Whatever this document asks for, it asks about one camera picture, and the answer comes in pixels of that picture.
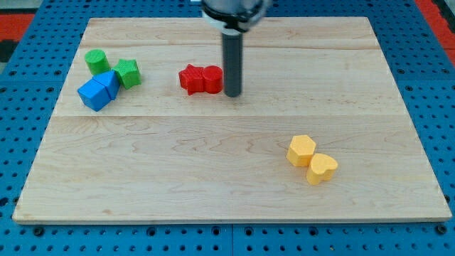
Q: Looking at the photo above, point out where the blue triangular prism block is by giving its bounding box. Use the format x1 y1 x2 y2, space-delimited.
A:
92 70 120 100

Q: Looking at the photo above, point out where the light wooden board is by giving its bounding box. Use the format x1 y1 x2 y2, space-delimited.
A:
13 17 452 225

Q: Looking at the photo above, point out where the green cylinder block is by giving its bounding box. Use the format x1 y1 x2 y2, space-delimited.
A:
85 49 110 75

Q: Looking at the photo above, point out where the green star block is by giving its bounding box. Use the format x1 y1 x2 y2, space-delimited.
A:
112 59 141 90

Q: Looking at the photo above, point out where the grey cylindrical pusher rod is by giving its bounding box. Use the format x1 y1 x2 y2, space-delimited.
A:
222 33 243 97

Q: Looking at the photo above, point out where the red cylinder block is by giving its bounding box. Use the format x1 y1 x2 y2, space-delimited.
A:
202 65 223 94

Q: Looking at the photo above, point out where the yellow heart block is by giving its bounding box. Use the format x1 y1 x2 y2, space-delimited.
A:
306 153 338 185

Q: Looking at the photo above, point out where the red star block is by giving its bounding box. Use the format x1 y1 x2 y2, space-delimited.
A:
178 64 205 95

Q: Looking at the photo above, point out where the yellow hexagon block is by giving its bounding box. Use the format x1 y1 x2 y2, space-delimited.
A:
287 135 316 167

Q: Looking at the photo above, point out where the blue cube block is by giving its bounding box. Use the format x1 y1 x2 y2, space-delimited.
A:
77 79 111 112

